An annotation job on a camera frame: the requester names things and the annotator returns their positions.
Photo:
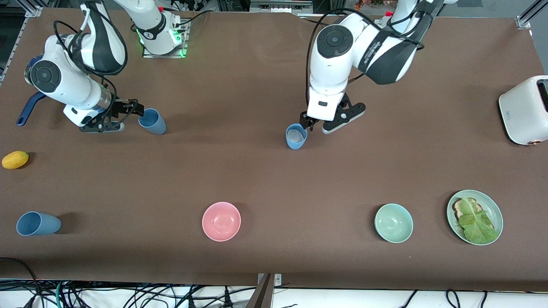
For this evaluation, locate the yellow mango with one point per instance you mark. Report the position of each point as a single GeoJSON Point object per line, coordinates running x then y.
{"type": "Point", "coordinates": [15, 160]}

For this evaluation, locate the orange artificial flowers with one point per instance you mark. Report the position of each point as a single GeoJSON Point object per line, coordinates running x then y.
{"type": "Point", "coordinates": [368, 3]}

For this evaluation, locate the pale green bowl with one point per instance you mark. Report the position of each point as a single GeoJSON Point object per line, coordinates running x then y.
{"type": "Point", "coordinates": [394, 223]}

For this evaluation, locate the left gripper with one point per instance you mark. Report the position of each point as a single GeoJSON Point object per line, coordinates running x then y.
{"type": "Point", "coordinates": [306, 121]}

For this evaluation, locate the pale green plate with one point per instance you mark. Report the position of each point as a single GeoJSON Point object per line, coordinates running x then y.
{"type": "Point", "coordinates": [492, 205]}

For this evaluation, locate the dark angled bar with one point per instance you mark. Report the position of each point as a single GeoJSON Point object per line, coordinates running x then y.
{"type": "Point", "coordinates": [262, 297]}

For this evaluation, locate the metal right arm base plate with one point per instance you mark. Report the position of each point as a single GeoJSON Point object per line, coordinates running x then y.
{"type": "Point", "coordinates": [184, 42]}

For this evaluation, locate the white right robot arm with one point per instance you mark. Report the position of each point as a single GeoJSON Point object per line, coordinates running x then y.
{"type": "Point", "coordinates": [64, 81]}

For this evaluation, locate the blue cup with white inside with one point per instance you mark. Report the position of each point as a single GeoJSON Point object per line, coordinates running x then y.
{"type": "Point", "coordinates": [295, 144]}

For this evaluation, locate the pink bowl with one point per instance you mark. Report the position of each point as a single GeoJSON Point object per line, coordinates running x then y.
{"type": "Point", "coordinates": [221, 221]}

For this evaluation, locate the brown table cover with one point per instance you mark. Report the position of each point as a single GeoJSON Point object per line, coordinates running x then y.
{"type": "Point", "coordinates": [274, 179]}

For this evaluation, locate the silver metal bracket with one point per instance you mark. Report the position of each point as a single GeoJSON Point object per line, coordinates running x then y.
{"type": "Point", "coordinates": [278, 280]}

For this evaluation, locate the glass saucepan lid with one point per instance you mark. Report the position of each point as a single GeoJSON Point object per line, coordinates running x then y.
{"type": "Point", "coordinates": [38, 57]}

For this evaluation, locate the white toaster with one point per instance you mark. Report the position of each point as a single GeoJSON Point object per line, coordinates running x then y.
{"type": "Point", "coordinates": [520, 111]}

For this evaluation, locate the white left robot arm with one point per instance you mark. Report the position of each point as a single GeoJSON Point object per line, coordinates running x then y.
{"type": "Point", "coordinates": [338, 55]}

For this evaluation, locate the green lettuce leaf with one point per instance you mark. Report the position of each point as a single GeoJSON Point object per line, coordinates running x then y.
{"type": "Point", "coordinates": [477, 224]}

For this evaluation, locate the aluminium frame profile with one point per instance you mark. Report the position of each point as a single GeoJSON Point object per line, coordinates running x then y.
{"type": "Point", "coordinates": [280, 6]}
{"type": "Point", "coordinates": [35, 11]}
{"type": "Point", "coordinates": [524, 20]}

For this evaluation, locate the dark blue saucepan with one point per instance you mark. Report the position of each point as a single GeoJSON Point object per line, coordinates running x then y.
{"type": "Point", "coordinates": [26, 111]}

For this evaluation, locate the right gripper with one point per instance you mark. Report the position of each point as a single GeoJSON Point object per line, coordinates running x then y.
{"type": "Point", "coordinates": [120, 106]}

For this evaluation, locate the blue plastic cup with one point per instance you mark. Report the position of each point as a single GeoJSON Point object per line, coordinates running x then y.
{"type": "Point", "coordinates": [38, 224]}
{"type": "Point", "coordinates": [156, 125]}

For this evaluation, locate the toast slice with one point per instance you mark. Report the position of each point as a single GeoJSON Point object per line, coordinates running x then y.
{"type": "Point", "coordinates": [458, 208]}

